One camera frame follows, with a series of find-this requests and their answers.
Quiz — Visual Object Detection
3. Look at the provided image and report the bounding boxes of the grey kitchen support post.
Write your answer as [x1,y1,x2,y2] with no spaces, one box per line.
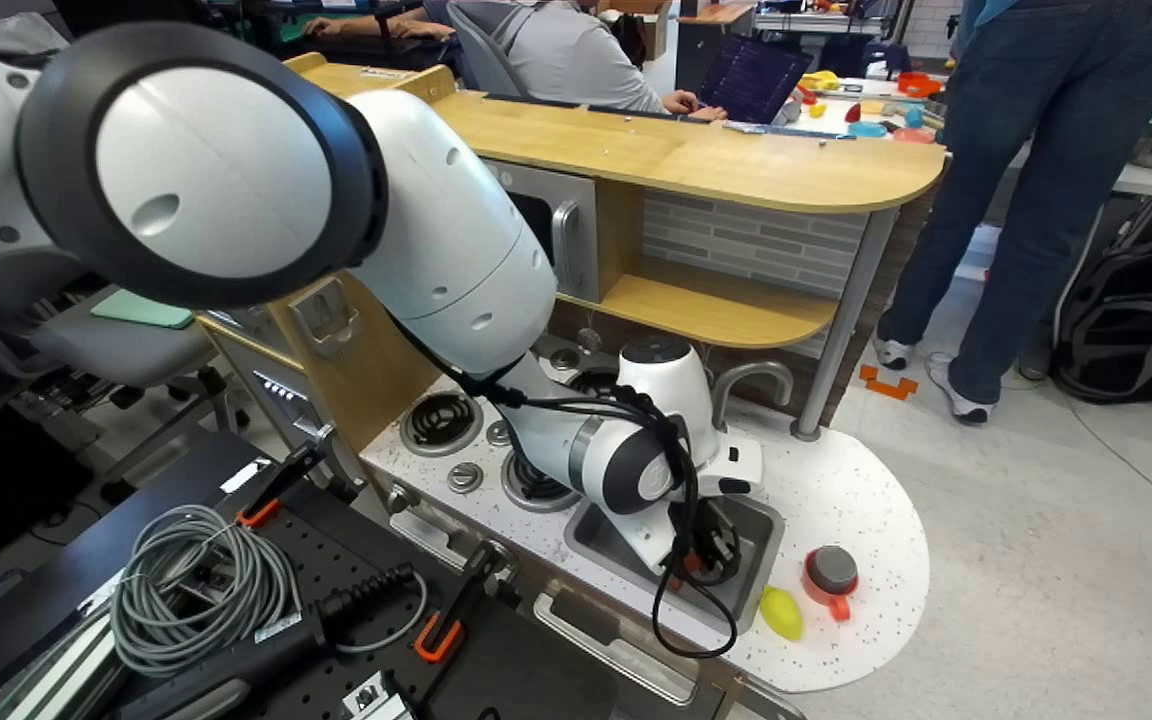
[793,210,904,444]

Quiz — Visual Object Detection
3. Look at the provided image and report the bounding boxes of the white sticker on table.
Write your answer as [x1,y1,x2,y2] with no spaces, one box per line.
[215,458,269,500]

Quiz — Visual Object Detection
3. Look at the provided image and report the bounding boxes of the orange piece on floor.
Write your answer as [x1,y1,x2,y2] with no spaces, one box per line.
[855,362,926,405]

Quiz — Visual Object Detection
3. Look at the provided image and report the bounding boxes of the grey toy microwave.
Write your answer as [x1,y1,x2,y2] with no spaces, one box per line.
[490,157,604,305]

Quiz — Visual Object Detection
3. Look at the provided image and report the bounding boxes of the red toy pot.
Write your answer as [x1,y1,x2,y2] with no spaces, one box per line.
[801,542,864,629]

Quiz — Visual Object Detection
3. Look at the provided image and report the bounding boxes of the standing person blue jeans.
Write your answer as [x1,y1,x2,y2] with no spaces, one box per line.
[871,0,1152,429]

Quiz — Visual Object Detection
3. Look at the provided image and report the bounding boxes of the seated person grey shirt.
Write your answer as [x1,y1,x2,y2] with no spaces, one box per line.
[444,0,733,129]

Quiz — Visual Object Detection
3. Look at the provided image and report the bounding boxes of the grey chair with green cloth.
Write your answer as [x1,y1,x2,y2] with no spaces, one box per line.
[0,248,230,391]

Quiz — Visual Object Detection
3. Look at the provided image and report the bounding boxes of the grey toy sink basin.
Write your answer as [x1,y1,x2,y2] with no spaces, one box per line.
[559,486,787,640]

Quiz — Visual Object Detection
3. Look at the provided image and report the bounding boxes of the grey coiled cable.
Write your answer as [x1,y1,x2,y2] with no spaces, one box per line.
[106,500,305,681]

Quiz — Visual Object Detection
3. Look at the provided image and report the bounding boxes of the grey microwave handle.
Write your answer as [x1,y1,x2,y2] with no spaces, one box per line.
[549,192,596,293]

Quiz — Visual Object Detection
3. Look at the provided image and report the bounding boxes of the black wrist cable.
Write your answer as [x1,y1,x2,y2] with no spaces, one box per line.
[469,358,750,665]

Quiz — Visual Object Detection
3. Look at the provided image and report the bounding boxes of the green cloth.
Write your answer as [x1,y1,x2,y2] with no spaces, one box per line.
[85,286,202,336]

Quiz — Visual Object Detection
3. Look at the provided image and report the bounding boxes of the yellow toy lemon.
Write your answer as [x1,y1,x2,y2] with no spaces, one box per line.
[756,580,808,647]

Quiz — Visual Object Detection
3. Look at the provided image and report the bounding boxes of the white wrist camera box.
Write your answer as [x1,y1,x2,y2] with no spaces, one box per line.
[701,429,770,500]

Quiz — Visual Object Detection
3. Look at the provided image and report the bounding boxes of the black backpack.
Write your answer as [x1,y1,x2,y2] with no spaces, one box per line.
[1043,229,1152,412]

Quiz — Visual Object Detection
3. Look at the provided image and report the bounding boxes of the long aluminium rail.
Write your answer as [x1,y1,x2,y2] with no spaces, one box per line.
[0,609,119,720]

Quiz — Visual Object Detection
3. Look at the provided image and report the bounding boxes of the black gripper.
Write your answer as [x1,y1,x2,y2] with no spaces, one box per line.
[660,492,753,594]

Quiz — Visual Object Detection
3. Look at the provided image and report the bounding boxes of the red pot on burner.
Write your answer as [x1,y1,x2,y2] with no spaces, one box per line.
[502,451,586,519]

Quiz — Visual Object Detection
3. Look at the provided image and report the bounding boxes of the table with colourful toys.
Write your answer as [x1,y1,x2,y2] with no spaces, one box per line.
[774,60,948,150]

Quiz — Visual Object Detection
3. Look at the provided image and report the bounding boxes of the wooden tall kitchen cabinet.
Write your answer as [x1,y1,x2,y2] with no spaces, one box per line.
[195,267,457,466]

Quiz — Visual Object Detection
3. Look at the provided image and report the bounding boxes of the grey round stove burner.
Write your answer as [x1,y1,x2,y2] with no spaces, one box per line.
[396,388,490,462]

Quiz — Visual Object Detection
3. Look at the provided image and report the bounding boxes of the black clamp orange handle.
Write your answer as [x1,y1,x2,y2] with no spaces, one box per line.
[233,419,342,538]
[409,538,518,674]

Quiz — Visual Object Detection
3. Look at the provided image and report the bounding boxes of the white tile backsplash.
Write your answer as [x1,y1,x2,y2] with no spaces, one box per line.
[635,192,871,302]

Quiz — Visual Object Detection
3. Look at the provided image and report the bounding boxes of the black cylindrical tool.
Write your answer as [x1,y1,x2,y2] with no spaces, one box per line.
[132,565,435,720]

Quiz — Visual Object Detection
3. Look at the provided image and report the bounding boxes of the grey front door handle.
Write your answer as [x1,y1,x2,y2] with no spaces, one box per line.
[528,590,701,712]
[377,478,528,594]

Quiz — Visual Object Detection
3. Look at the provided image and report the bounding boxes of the grey toy faucet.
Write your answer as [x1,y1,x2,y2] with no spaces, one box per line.
[709,358,801,440]

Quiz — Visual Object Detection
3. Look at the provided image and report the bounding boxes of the grey cabinet door handle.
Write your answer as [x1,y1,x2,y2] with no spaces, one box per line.
[290,286,362,358]

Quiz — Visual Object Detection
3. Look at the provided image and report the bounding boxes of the wooden lower kitchen shelf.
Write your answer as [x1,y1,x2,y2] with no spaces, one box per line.
[559,255,844,358]

